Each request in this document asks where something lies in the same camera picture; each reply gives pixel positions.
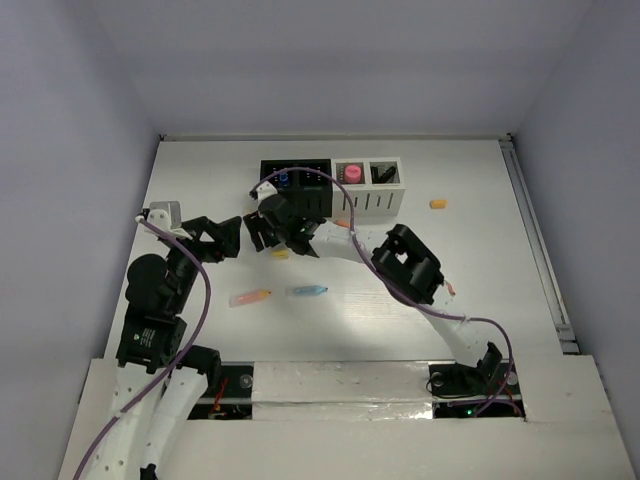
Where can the grey pencil-shaped pen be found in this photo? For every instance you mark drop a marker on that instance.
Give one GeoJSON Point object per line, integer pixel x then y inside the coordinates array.
{"type": "Point", "coordinates": [449, 288]}

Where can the orange pencil-shaped pen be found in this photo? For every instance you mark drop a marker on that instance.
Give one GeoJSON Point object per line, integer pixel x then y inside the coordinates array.
{"type": "Point", "coordinates": [248, 298]}

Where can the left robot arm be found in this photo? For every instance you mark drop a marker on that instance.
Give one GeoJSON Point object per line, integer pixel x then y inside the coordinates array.
{"type": "Point", "coordinates": [161, 373]}

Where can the black double container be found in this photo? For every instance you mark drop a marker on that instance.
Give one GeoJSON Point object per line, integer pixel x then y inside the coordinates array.
{"type": "Point", "coordinates": [312, 194]}

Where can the blue pencil-shaped pen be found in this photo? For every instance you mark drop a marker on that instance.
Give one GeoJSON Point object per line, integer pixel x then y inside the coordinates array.
{"type": "Point", "coordinates": [306, 291]}

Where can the silver foil tape strip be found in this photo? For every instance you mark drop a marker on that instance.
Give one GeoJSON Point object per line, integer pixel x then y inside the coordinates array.
{"type": "Point", "coordinates": [341, 391]}

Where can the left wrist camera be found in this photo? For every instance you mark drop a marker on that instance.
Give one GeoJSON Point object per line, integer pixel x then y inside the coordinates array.
{"type": "Point", "coordinates": [164, 216]}

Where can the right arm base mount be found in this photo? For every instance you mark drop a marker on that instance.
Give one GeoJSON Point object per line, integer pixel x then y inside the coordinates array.
{"type": "Point", "coordinates": [459, 392]}

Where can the blue black highlighter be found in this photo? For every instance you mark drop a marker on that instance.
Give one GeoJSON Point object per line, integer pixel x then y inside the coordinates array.
{"type": "Point", "coordinates": [383, 177]}

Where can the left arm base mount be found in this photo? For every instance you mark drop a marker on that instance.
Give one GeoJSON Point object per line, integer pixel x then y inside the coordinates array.
{"type": "Point", "coordinates": [231, 398]}

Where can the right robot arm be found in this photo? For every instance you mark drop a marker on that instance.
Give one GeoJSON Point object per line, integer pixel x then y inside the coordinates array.
{"type": "Point", "coordinates": [398, 258]}

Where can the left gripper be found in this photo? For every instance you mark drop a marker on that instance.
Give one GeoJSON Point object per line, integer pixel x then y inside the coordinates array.
{"type": "Point", "coordinates": [198, 236]}

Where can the aluminium rail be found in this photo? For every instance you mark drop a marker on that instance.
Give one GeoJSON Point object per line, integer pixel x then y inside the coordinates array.
{"type": "Point", "coordinates": [550, 286]}

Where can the white double container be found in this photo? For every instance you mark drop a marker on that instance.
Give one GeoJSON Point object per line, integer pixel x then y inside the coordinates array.
{"type": "Point", "coordinates": [372, 200]}

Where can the orange yellow eraser cap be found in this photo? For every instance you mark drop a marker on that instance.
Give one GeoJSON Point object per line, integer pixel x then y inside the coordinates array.
{"type": "Point", "coordinates": [438, 204]}

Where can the pink glue stick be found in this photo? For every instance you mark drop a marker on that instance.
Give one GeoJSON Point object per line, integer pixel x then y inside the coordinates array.
{"type": "Point", "coordinates": [352, 174]}

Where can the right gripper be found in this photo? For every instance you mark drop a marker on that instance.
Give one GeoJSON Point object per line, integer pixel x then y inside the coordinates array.
{"type": "Point", "coordinates": [257, 222]}

